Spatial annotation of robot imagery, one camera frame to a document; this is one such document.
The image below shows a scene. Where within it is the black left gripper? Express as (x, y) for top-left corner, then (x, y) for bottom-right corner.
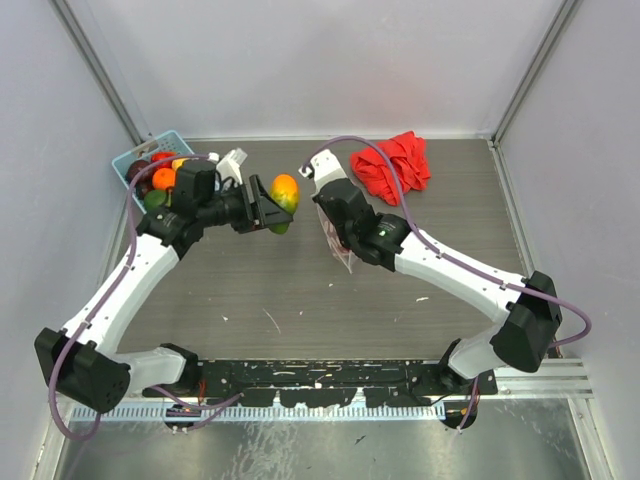
(198, 174), (291, 234)

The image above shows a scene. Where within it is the yellow green mango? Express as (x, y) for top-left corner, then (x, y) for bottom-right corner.
(270, 174), (300, 215)

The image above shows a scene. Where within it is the clear dotted zip bag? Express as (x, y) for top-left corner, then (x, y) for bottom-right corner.
(317, 207), (358, 274)

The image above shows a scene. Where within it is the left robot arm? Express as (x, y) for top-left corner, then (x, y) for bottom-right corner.
(34, 160), (299, 414)

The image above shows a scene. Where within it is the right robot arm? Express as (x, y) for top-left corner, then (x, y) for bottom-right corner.
(313, 178), (561, 394)

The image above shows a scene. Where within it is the red cloth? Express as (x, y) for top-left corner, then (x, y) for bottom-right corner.
(350, 131), (431, 206)

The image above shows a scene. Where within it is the yellow lemon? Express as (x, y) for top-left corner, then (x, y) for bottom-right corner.
(171, 157), (189, 172)

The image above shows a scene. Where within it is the green orange fruit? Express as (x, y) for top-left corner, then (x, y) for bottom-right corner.
(143, 189), (171, 212)

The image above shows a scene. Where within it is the light blue plastic basket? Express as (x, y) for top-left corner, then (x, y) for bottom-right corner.
(111, 130), (193, 188)

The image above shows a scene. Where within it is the dark red apple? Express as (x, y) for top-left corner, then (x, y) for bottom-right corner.
(125, 160), (149, 183)

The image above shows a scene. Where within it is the small dark plum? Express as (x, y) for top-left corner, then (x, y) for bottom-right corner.
(136, 182), (153, 199)

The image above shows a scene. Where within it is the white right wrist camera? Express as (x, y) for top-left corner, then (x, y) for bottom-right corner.
(298, 149), (347, 193)

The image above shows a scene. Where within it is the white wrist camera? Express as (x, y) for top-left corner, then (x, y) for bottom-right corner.
(298, 149), (347, 193)
(208, 148), (247, 191)

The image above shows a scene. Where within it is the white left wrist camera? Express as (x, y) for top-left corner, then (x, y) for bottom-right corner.
(208, 148), (247, 191)

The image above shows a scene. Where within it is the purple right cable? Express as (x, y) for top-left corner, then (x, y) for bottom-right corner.
(302, 135), (594, 349)

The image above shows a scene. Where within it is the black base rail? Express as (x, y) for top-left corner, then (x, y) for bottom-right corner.
(163, 359), (472, 408)

